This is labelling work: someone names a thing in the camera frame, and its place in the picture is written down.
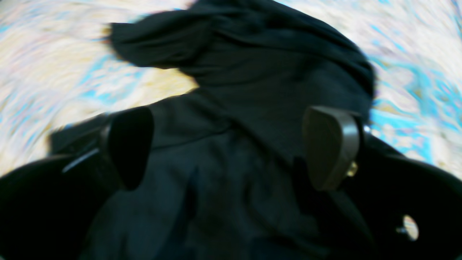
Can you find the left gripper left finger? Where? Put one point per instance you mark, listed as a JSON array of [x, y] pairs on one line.
[[48, 205]]

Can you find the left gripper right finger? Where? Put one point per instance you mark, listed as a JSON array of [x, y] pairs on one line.
[[406, 209]]

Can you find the black t-shirt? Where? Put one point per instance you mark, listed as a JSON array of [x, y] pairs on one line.
[[226, 175]]

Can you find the patterned colourful tablecloth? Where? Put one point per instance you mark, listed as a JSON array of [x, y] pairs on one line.
[[57, 69]]

